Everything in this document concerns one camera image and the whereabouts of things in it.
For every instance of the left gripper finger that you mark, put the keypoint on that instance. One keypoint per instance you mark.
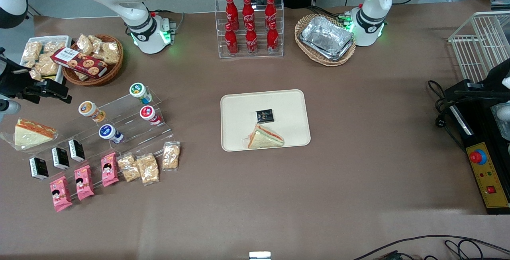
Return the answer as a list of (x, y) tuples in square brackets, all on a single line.
[(480, 95), (476, 85)]

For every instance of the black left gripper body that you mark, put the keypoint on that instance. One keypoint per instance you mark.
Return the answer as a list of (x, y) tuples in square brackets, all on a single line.
[(495, 83)]

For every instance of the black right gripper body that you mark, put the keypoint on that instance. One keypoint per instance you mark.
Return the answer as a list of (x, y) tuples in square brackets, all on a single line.
[(11, 81)]

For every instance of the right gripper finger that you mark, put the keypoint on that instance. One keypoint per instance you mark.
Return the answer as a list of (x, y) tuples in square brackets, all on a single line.
[(51, 85), (51, 95)]

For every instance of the grey arm base connector block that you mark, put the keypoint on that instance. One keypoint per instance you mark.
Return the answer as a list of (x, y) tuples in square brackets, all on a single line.
[(168, 28)]

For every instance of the orange lid gum jar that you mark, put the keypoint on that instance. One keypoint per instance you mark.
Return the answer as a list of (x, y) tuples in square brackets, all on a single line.
[(89, 109)]

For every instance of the blue lid gum jar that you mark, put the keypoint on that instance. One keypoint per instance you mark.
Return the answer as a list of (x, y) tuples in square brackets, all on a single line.
[(109, 133)]

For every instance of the green lid gum jar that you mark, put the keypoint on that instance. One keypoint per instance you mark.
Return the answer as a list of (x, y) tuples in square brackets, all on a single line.
[(139, 91)]

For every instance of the red lid gum jar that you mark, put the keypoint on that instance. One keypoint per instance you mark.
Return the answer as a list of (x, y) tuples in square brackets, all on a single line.
[(149, 114)]

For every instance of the aluminium foil tray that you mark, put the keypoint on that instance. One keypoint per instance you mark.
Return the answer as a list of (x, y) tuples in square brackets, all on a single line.
[(326, 36)]

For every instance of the cream plastic serving tray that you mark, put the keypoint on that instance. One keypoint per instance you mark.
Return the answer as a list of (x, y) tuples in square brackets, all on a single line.
[(239, 132)]

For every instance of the white rectangular plastic bin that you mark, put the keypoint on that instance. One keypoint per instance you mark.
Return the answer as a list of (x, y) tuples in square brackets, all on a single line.
[(59, 78)]

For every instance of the clear bag beige snack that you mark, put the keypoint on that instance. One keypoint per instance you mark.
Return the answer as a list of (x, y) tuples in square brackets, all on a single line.
[(171, 156), (148, 169), (53, 46), (128, 168), (46, 66), (96, 41), (84, 44), (32, 51), (110, 53), (35, 74)]

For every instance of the dark red cookie box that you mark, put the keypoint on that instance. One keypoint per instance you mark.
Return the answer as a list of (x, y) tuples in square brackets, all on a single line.
[(79, 62)]

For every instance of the clear container in machine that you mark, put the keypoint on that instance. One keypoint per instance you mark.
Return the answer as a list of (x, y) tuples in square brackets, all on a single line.
[(503, 128)]

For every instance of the wrapped triangle sandwich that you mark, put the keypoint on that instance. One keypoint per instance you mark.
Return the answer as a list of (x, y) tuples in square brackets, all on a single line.
[(30, 134), (265, 138)]

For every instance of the black tissue pack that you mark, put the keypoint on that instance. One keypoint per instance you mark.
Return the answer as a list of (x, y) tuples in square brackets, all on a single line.
[(76, 150), (38, 168), (265, 116), (60, 158)]

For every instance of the dark brown wicker basket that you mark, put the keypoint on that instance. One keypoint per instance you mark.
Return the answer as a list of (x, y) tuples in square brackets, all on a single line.
[(113, 72)]

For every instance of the clear acrylic stepped shelf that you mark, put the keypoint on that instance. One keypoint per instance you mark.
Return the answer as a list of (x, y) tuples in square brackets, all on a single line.
[(119, 107)]

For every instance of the black sealing machine yellow panel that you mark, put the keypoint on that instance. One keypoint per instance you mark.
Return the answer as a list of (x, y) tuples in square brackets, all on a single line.
[(488, 180)]

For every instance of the pink snack pack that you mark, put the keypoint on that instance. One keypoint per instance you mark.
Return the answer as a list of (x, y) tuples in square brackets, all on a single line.
[(109, 169), (84, 183), (60, 194)]

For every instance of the light tan wicker basket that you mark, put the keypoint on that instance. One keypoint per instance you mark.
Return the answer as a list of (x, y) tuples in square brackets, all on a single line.
[(306, 52)]

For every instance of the clear acrylic bottle rack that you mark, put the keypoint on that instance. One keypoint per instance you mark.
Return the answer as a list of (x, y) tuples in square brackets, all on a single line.
[(219, 24)]

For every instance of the red cola bottle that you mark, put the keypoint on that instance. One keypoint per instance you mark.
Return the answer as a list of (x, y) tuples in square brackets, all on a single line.
[(231, 41), (273, 38), (251, 40), (270, 9), (232, 10), (248, 11)]

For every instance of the small white device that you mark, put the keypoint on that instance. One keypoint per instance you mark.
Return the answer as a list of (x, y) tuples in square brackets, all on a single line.
[(259, 255)]

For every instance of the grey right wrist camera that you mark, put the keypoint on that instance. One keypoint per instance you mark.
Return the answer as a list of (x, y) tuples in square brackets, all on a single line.
[(8, 108)]

